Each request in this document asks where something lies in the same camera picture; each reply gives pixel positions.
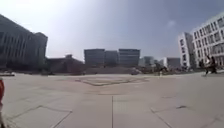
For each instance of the low dark building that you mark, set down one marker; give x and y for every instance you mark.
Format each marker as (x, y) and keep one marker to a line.
(63, 64)

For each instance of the person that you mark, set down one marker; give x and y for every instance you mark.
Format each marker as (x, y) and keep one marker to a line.
(210, 65)

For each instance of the large dark building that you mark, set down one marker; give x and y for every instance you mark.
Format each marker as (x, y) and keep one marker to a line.
(18, 46)

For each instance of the white narrow building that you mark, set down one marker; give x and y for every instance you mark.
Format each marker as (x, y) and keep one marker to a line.
(185, 50)

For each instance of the grey glass-fronted building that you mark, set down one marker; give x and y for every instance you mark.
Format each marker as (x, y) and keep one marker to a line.
(111, 57)

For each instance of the pale distant building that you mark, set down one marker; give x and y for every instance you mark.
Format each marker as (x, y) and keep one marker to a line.
(171, 62)

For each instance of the grey paved plaza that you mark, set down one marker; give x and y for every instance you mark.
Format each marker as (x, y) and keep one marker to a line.
(133, 106)

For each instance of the red object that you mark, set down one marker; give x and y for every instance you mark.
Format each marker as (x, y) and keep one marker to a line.
(1, 91)

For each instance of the white office building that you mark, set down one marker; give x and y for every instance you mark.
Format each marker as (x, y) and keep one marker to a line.
(210, 40)

